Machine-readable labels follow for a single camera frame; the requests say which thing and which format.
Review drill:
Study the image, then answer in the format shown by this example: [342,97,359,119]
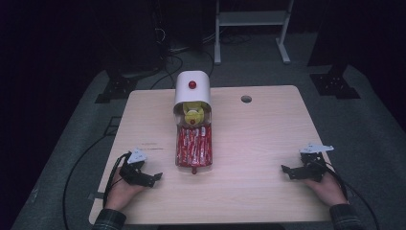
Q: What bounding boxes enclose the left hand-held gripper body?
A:
[119,147,155,188]

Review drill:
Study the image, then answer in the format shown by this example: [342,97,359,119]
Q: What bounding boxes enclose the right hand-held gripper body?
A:
[298,143,335,183]

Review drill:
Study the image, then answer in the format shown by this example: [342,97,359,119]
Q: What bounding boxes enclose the person's left hand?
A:
[104,167,148,213]

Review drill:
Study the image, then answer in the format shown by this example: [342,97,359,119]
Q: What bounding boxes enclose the person's right hand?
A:
[302,172,350,207]

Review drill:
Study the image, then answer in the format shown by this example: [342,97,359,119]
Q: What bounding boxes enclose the pile of red snack packets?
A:
[176,125,213,167]

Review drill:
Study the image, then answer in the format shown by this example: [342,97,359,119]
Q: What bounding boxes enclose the yellow toy with red knob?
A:
[182,101,206,127]

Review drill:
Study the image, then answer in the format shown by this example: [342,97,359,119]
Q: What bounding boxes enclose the black stand base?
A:
[308,64,362,101]
[94,74,139,104]

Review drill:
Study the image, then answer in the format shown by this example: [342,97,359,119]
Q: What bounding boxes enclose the white cylindrical dispenser machine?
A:
[172,70,213,129]

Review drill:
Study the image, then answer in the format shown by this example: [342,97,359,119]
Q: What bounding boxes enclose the white metal stand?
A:
[214,0,295,66]

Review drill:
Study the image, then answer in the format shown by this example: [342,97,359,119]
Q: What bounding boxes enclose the left hand-held gripper black cable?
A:
[101,151,132,209]

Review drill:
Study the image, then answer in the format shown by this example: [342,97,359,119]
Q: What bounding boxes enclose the hand-held gripper black cable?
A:
[314,157,381,230]
[101,151,132,209]

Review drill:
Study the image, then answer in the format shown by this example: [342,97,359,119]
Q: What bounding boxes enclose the right hand-held gripper black cable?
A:
[314,157,381,230]

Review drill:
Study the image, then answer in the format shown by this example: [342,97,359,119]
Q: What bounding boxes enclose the long black floor cable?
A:
[62,133,117,230]

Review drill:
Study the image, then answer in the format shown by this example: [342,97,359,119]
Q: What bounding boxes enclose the bundle of black floor cables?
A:
[148,18,253,91]

